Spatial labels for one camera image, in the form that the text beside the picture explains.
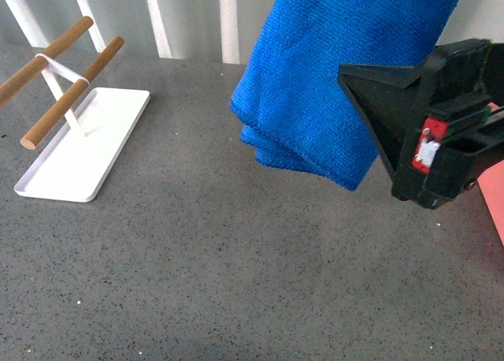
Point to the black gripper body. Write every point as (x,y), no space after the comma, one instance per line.
(437,126)

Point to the blue microfiber cloth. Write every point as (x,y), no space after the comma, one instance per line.
(293,111)

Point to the pink box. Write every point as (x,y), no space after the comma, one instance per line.
(491,183)

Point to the white rack with wooden rods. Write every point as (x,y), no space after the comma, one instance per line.
(99,120)

